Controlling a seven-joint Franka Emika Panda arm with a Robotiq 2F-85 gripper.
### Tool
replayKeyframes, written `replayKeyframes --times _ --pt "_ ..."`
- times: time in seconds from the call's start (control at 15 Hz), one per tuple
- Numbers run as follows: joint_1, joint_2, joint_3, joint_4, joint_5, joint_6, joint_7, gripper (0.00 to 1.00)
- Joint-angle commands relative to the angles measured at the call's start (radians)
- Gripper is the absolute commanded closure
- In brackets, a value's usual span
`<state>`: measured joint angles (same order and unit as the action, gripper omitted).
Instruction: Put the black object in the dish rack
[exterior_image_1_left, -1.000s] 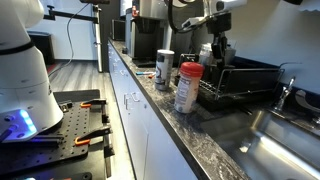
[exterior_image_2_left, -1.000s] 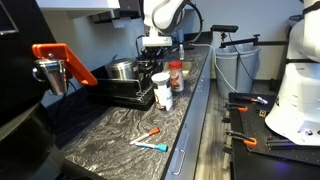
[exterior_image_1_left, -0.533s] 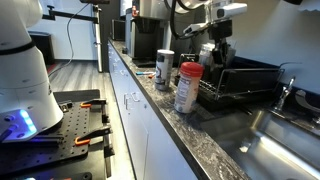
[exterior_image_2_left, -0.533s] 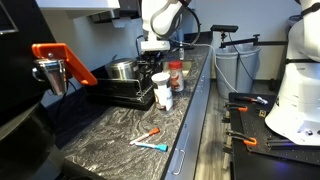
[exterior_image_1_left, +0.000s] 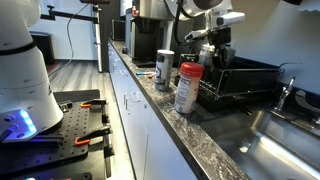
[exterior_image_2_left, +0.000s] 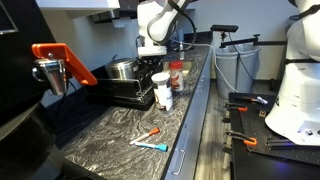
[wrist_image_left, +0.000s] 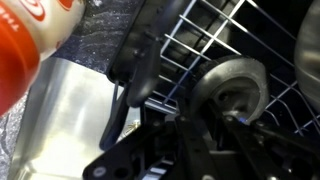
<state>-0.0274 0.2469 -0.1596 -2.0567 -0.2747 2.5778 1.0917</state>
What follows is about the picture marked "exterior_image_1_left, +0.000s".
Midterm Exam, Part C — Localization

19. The stainless steel sink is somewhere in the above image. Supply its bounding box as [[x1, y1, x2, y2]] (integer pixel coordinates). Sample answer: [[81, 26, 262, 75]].
[[199, 106, 320, 180]]

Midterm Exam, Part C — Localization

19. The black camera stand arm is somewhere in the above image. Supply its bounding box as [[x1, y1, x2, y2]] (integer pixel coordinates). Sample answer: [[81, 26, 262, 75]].
[[39, 4, 100, 25]]

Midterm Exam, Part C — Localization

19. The black floor bin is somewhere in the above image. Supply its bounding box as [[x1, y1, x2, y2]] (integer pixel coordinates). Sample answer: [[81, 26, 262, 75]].
[[29, 31, 56, 66]]

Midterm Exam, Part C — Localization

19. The chrome gooseneck faucet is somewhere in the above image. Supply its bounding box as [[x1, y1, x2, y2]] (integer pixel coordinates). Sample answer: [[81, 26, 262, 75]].
[[294, 89, 320, 115]]

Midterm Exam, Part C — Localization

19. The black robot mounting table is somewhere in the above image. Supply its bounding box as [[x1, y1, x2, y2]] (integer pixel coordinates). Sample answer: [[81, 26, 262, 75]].
[[0, 89, 116, 180]]

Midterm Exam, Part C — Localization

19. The black hanging cable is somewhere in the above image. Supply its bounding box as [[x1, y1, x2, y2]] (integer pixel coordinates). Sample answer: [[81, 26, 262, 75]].
[[48, 3, 91, 78]]

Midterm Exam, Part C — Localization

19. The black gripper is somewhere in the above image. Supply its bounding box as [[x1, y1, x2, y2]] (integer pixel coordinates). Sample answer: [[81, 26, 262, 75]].
[[210, 26, 237, 70]]

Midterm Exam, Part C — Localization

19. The chrome faucet lever handle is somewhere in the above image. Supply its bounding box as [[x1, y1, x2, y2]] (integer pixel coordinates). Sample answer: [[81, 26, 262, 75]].
[[273, 75, 297, 113]]

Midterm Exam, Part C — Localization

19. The black wire dish rack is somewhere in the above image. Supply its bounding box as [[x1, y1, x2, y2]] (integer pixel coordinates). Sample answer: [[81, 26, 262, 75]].
[[174, 53, 286, 112]]

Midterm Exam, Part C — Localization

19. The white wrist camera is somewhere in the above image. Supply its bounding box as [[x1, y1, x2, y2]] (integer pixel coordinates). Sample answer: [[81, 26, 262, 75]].
[[206, 11, 246, 30]]

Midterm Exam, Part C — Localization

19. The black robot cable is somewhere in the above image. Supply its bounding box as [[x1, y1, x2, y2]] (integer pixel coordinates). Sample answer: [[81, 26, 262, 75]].
[[173, 0, 189, 47]]

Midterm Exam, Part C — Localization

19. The white can brown print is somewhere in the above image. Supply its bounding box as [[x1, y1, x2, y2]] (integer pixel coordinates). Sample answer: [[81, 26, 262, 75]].
[[154, 49, 175, 92]]

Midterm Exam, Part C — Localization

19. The black steel coffee machine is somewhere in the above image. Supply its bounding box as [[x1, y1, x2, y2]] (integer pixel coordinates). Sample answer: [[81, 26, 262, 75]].
[[124, 0, 188, 68]]

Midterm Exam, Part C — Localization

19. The blue capped marker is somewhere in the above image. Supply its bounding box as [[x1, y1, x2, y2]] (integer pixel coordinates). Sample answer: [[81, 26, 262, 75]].
[[135, 70, 156, 76]]

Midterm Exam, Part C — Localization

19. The silver stand pole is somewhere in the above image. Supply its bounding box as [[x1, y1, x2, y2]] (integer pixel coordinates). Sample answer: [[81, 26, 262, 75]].
[[93, 3, 105, 73]]

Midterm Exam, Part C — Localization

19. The white paper towel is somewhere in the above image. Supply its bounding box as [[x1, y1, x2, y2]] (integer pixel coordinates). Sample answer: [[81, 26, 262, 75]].
[[298, 0, 320, 13]]

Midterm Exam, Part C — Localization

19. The white bottle orange lid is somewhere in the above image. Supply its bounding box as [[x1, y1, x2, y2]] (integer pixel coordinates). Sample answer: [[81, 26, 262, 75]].
[[173, 61, 205, 115]]

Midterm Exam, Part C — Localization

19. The black box appliance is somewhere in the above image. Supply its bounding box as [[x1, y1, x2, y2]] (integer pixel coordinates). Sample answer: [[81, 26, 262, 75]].
[[111, 18, 127, 43]]

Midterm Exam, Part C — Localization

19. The chrome cabinet door handle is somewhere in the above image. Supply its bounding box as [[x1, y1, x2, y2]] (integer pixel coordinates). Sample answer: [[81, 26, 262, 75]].
[[123, 93, 133, 111], [130, 91, 141, 103]]

